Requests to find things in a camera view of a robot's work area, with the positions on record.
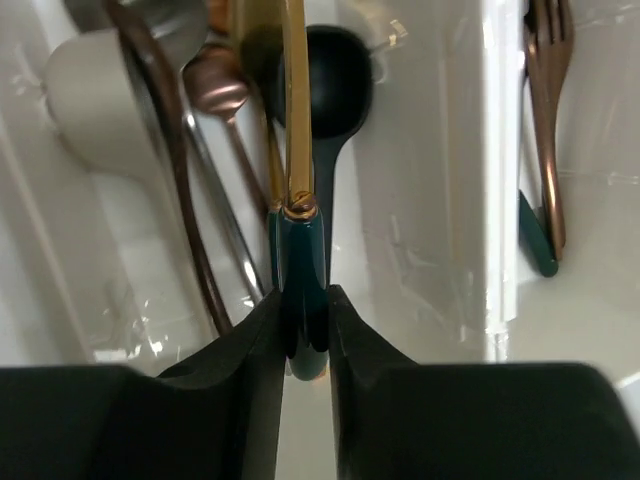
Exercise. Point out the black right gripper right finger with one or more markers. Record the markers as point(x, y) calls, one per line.
point(364, 410)

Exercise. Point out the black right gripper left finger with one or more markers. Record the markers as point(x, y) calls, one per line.
point(225, 402)

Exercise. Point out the gold spoon green handle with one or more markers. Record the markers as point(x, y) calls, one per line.
point(256, 30)
point(304, 307)

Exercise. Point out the silver fork green handle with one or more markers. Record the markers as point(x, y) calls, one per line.
point(535, 240)

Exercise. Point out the black round spoon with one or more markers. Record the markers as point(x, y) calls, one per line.
point(341, 89)

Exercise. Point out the small copper ridged spoon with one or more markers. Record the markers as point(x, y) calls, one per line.
point(216, 86)

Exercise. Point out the brown wooden spoon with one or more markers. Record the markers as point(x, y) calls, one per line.
point(162, 83)

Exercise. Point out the thin copper bent fork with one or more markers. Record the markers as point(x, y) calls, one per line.
point(548, 48)

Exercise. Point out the silver ridged spoon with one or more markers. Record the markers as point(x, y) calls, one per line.
point(182, 28)

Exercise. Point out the copper round spoon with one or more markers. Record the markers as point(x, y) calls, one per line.
point(219, 21)

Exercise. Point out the white right container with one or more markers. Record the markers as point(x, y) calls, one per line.
point(589, 310)

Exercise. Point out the beige plastic spoon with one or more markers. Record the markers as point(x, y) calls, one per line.
point(101, 107)

